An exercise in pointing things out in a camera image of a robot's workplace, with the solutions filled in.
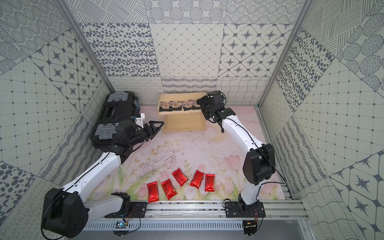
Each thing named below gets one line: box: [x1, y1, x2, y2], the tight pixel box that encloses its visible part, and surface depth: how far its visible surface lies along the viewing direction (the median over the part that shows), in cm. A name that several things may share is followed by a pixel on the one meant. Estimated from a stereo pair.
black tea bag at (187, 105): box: [181, 99, 193, 111], surface depth 95 cm
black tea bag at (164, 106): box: [159, 101, 173, 112], surface depth 92 cm
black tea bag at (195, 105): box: [191, 99, 202, 110], surface depth 95 cm
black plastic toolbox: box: [90, 91, 140, 152], surface depth 94 cm
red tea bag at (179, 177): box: [172, 168, 189, 187], surface depth 85 cm
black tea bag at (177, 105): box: [172, 100, 182, 111], surface depth 94 cm
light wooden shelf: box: [157, 92, 207, 134], surface depth 106 cm
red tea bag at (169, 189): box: [161, 178, 178, 201], surface depth 80 cm
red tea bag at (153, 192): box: [147, 181, 159, 204], surface depth 80 cm
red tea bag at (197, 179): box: [190, 169, 205, 189], surface depth 83 cm
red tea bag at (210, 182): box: [204, 173, 216, 192], surface depth 83 cm
